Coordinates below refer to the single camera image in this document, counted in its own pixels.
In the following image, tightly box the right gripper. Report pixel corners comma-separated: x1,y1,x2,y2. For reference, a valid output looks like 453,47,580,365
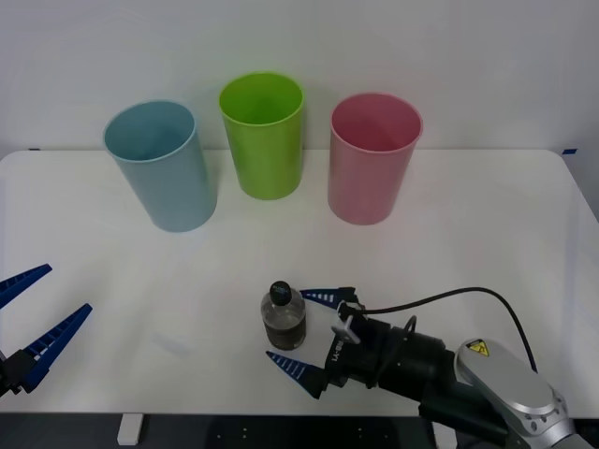
265,285,381,400

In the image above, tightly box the green plastic bin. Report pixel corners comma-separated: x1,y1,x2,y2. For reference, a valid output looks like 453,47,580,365
218,71,305,201

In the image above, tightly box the small clear bottle black cap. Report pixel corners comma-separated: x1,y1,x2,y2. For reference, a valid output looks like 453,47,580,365
259,280,308,352

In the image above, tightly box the pink plastic bin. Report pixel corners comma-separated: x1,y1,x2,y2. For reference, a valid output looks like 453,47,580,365
327,92,425,226

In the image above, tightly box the pale blue plastic bin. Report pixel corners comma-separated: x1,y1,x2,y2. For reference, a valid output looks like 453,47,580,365
102,98,219,234

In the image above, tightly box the white table leg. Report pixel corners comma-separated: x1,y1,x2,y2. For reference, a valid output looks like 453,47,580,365
117,413,142,445

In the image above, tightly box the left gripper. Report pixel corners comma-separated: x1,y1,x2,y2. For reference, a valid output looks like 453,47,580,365
0,264,94,399

